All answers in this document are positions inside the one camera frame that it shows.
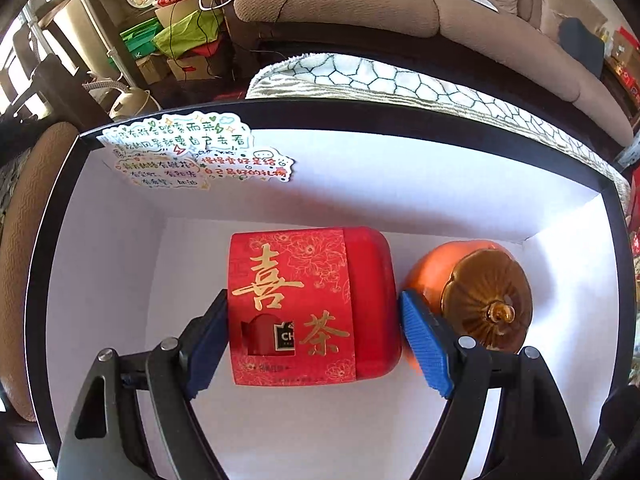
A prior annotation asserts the black storage box white interior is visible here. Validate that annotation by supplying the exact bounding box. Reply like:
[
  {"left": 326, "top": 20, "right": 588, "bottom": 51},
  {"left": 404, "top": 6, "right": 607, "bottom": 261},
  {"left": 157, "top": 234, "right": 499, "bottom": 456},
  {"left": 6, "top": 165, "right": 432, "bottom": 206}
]
[{"left": 22, "top": 100, "right": 633, "bottom": 480}]

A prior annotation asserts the brown fabric sofa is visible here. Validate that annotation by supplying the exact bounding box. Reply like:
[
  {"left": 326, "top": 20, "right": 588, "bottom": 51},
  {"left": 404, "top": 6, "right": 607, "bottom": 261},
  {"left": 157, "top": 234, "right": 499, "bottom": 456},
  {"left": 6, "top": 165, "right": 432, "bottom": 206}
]
[{"left": 234, "top": 0, "right": 636, "bottom": 146}]

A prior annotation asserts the lime green bag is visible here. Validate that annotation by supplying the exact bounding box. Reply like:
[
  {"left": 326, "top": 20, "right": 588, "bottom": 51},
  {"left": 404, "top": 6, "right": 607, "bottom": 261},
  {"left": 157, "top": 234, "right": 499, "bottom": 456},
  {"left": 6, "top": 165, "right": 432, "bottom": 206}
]
[{"left": 152, "top": 10, "right": 223, "bottom": 56}]

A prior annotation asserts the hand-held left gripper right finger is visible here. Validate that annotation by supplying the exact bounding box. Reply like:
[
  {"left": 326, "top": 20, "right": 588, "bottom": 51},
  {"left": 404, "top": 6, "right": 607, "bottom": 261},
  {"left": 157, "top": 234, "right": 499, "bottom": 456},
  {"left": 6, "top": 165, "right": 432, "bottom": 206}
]
[{"left": 399, "top": 290, "right": 586, "bottom": 480}]

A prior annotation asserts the red tea tin gold print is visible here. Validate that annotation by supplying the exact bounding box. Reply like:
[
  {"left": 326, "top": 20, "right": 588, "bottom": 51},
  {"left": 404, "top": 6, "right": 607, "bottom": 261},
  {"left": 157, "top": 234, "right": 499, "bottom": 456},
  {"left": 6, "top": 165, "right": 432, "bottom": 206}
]
[{"left": 227, "top": 227, "right": 403, "bottom": 387}]

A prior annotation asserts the orange persimmon jar brown lid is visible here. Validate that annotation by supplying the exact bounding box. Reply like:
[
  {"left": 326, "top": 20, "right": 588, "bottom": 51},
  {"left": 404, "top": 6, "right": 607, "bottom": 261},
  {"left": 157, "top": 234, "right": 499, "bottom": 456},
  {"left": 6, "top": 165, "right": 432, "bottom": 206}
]
[{"left": 402, "top": 240, "right": 534, "bottom": 373}]

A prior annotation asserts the cracked-pattern fleece blanket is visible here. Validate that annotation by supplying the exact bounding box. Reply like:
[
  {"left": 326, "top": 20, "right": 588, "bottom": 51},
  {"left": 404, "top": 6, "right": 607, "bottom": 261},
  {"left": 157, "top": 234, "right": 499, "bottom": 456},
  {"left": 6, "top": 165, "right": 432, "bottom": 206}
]
[{"left": 245, "top": 52, "right": 633, "bottom": 201}]

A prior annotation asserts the cream kettle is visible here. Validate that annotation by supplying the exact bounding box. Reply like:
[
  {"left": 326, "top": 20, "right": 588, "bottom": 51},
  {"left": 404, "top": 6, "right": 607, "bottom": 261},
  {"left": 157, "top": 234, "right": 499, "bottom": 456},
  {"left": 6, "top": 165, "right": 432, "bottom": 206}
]
[{"left": 107, "top": 85, "right": 161, "bottom": 121}]

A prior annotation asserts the blue cushion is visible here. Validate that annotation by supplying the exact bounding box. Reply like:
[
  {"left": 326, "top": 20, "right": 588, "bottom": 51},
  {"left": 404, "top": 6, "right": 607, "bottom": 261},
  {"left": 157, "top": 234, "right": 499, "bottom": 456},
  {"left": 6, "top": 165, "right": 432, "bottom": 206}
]
[{"left": 557, "top": 17, "right": 606, "bottom": 78}]

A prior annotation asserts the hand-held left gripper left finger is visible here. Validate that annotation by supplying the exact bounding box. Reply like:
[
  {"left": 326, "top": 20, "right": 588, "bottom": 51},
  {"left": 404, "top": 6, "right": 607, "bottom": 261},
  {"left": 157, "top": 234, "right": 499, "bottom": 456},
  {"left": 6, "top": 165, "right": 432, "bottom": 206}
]
[{"left": 56, "top": 289, "right": 231, "bottom": 480}]

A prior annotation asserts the colourful handwritten sticker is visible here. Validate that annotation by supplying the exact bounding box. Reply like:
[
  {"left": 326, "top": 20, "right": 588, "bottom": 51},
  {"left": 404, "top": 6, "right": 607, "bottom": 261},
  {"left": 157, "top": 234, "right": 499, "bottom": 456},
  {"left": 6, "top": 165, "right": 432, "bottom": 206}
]
[
  {"left": 199, "top": 147, "right": 296, "bottom": 184},
  {"left": 112, "top": 156, "right": 212, "bottom": 193},
  {"left": 97, "top": 111, "right": 256, "bottom": 161}
]

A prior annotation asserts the dark wooden chair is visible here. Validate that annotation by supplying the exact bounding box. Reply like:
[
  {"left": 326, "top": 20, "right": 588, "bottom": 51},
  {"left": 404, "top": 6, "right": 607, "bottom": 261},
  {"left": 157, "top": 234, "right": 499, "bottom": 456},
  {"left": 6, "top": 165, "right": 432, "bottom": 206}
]
[{"left": 0, "top": 25, "right": 151, "bottom": 126}]

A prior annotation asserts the cardboard box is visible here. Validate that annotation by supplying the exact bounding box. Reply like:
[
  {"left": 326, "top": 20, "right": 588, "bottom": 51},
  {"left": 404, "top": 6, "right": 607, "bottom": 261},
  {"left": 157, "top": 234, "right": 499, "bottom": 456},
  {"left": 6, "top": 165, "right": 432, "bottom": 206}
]
[{"left": 167, "top": 52, "right": 221, "bottom": 81}]

